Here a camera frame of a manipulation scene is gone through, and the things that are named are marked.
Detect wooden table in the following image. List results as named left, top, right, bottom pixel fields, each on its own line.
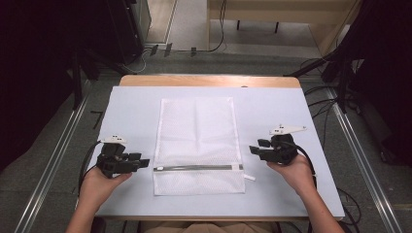
left=94, top=74, right=346, bottom=223

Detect black cabinet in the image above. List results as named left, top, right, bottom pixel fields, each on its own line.
left=104, top=0, right=153, bottom=65

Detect black metal stand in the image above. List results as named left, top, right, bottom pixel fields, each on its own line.
left=66, top=48, right=130, bottom=112
left=283, top=48, right=361, bottom=115

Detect metal floor rail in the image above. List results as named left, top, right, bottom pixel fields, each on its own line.
left=325, top=86, right=404, bottom=233
left=13, top=79, right=93, bottom=233

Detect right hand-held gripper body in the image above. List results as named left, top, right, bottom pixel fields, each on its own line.
left=258, top=123, right=308, bottom=166

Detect right hand-held gripper black cable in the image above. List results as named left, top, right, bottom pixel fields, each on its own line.
left=281, top=140, right=319, bottom=190

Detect person's left hand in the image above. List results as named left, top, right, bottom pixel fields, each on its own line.
left=78, top=166, right=133, bottom=213

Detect dark curtain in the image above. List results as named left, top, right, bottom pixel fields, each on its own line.
left=336, top=0, right=412, bottom=166
left=0, top=0, right=115, bottom=173

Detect light blue table mat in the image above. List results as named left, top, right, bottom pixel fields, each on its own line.
left=95, top=84, right=346, bottom=219

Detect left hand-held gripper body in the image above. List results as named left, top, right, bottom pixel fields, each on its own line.
left=95, top=135, right=141, bottom=179

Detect black floor cables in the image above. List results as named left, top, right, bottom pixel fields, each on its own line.
left=302, top=84, right=361, bottom=150

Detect person's right hand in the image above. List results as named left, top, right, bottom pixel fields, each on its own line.
left=266, top=152, right=317, bottom=197

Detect hand-held gripper black cable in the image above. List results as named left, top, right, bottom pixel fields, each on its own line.
left=77, top=140, right=104, bottom=196
left=281, top=140, right=319, bottom=190

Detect black hanging cable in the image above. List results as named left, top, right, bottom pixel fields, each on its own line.
left=207, top=0, right=227, bottom=53

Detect person's beige trousers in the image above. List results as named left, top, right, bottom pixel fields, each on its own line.
left=141, top=220, right=278, bottom=233

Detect white mesh laundry bag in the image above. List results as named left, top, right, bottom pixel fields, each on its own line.
left=153, top=96, right=257, bottom=197

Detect left hand-held gripper black cable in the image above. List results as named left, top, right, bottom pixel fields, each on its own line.
left=77, top=140, right=104, bottom=196

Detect white floor cable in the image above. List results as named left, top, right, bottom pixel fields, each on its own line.
left=121, top=48, right=154, bottom=75

